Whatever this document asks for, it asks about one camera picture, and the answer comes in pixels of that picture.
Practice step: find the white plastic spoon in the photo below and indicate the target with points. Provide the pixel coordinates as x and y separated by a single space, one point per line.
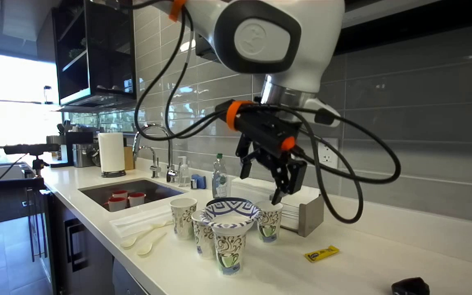
145 248
129 242

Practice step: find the patterned paper coffee cup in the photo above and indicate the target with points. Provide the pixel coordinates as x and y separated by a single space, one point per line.
183 219
230 250
269 225
203 241

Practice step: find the yellow sachet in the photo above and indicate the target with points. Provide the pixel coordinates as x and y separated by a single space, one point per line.
321 253

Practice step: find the red and white mug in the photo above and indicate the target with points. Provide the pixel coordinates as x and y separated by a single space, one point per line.
117 205
119 194
136 200

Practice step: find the paper towel roll on holder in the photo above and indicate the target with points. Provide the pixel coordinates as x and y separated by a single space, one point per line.
111 153

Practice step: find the steel napkin dispenser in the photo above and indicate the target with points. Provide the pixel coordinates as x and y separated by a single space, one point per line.
307 215

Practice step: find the black wall cabinet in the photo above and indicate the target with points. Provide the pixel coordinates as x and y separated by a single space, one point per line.
96 49

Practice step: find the clear soap pump bottle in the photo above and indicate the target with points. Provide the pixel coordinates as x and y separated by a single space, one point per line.
183 174

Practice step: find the white wrapped packet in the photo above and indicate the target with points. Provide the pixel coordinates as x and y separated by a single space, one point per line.
137 221

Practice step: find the small chrome tap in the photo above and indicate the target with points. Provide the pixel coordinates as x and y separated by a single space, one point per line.
154 164

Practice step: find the steel sink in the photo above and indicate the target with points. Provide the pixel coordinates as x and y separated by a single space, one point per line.
158 189

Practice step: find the blue patterned paper bowl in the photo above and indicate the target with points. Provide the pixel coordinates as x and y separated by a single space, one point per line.
230 209

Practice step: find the wooden cutting board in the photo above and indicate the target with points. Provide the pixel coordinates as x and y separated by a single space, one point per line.
129 159

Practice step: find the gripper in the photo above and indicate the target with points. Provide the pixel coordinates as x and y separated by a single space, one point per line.
271 131

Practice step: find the clear bottle with green cap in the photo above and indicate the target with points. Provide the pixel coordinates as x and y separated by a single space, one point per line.
219 180

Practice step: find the blue sponge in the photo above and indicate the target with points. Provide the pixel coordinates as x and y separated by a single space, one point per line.
199 182

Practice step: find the camera on tripod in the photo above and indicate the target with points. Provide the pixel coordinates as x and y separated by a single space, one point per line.
31 149

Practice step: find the small black object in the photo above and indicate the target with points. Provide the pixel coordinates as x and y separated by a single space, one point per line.
410 287

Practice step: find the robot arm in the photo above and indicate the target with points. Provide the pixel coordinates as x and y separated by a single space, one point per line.
314 37

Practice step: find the white wall socket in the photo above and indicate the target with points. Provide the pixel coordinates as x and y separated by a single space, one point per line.
327 153

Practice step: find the tall chrome tap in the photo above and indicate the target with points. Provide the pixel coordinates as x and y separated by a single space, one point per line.
169 155

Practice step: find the window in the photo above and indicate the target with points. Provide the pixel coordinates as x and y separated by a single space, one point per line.
14 106

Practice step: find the black coffee machine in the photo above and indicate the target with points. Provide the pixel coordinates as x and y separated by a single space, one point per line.
66 143

